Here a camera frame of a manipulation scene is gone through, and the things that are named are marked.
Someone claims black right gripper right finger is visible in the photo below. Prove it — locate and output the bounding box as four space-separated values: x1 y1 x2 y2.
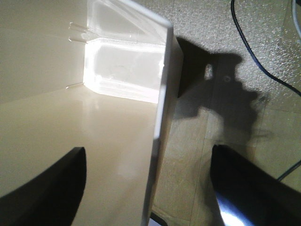
210 145 301 226

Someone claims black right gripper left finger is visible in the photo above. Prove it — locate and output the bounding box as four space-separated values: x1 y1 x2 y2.
0 147 87 226

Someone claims white plastic trash bin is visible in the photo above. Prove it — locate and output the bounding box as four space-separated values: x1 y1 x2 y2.
0 0 183 226

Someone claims black cable on floor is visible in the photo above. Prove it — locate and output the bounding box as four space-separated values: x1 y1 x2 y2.
230 0 301 94

